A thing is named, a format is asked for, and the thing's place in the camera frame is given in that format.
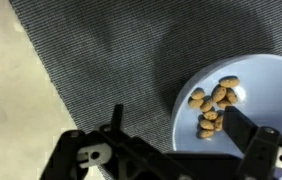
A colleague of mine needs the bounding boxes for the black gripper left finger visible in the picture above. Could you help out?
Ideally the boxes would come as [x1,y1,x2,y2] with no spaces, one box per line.
[39,103,195,180]

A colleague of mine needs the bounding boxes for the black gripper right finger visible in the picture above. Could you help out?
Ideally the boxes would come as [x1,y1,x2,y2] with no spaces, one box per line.
[221,105,282,180]

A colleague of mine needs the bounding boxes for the blue bowl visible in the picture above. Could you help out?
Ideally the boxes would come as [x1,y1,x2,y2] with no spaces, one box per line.
[170,53,282,180]

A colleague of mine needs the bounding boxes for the brown speckled cookie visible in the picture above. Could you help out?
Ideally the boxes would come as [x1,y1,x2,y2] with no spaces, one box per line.
[211,85,228,103]
[188,98,205,110]
[225,88,239,105]
[218,75,241,89]
[213,114,224,132]
[199,118,215,131]
[198,129,215,140]
[190,87,207,101]
[216,99,233,110]
[199,98,215,113]
[202,110,219,121]

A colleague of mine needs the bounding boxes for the dark blue placemat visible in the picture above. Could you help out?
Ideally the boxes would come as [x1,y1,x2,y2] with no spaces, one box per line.
[9,0,282,180]

